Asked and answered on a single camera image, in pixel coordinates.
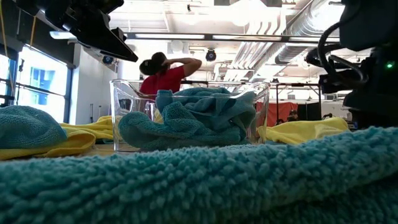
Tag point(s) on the large window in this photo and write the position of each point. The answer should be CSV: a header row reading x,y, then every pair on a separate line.
x,y
40,93

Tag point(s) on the red curtain panel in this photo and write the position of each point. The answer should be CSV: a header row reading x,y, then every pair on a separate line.
x,y
280,112

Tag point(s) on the black ceiling camera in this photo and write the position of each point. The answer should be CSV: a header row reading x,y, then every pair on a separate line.
x,y
211,55
108,59

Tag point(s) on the black overhead light bar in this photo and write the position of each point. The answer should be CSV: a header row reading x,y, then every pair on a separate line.
x,y
208,36

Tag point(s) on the silver ventilation duct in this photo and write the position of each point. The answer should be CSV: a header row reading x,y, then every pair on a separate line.
x,y
298,31

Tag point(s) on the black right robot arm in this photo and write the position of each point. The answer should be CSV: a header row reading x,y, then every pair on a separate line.
x,y
373,93

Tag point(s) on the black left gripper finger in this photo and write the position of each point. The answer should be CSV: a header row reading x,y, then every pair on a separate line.
x,y
105,43

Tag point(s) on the blue microfiber towel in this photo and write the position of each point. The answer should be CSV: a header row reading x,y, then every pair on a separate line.
x,y
28,127
174,130
199,186
217,102

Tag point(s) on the person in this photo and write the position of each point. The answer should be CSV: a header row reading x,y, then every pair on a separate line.
x,y
168,81
292,115

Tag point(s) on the clear plastic basket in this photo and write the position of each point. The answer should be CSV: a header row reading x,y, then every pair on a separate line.
x,y
124,99

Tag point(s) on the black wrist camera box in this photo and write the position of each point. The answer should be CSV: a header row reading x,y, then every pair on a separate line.
x,y
119,34

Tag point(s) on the yellow microfiber towel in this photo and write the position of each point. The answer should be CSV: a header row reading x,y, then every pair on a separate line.
x,y
71,143
99,127
304,130

